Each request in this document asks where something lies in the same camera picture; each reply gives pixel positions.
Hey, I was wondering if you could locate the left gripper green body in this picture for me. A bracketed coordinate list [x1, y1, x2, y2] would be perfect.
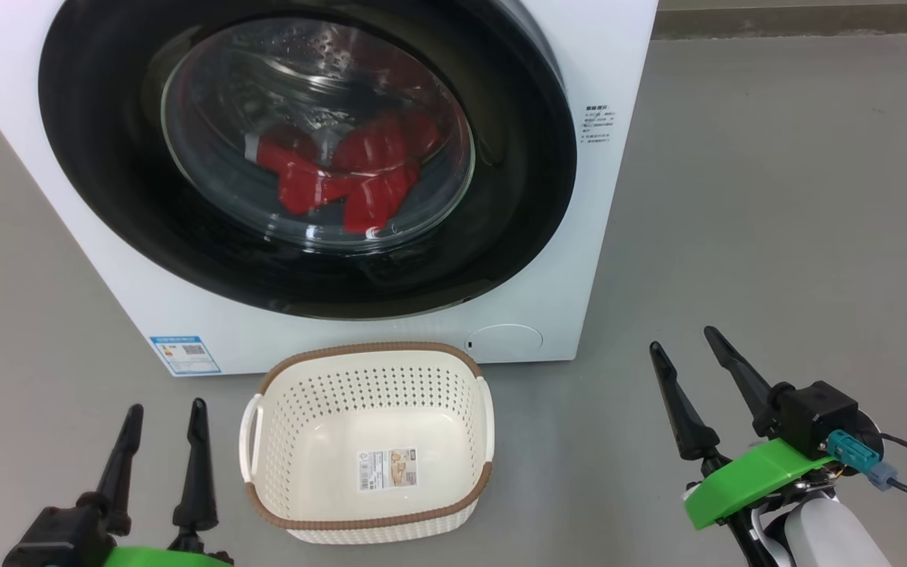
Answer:
[103, 546, 234, 567]

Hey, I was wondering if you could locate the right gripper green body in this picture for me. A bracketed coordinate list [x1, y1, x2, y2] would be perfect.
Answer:
[683, 438, 844, 567]

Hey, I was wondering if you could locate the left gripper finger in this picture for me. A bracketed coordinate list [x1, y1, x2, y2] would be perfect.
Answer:
[76, 404, 144, 536]
[170, 398, 219, 552]

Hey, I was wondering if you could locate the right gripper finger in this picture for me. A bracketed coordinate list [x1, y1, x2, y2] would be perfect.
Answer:
[703, 326, 773, 435]
[649, 341, 730, 473]

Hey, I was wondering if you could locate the black round glass washer door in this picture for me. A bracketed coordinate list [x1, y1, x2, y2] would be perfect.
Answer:
[38, 0, 578, 321]

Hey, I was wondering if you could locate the red garment with white trim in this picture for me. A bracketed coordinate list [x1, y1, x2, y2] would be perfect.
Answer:
[253, 110, 442, 235]

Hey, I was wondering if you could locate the cream perforated laundry basket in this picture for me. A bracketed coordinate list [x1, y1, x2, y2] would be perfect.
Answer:
[239, 341, 495, 545]

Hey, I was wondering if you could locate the white basket product sticker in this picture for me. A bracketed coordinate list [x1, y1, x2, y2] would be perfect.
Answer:
[357, 447, 419, 493]

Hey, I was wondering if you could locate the white front-load washing machine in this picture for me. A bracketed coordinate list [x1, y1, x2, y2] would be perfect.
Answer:
[0, 0, 659, 377]

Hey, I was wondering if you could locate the blue energy label sticker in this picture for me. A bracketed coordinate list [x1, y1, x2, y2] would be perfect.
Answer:
[149, 335, 222, 376]

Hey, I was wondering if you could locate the round white filter cover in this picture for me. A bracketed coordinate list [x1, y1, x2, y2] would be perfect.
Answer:
[465, 324, 544, 363]

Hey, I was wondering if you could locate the teal cable connector plug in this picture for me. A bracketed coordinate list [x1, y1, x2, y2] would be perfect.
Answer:
[827, 430, 899, 491]

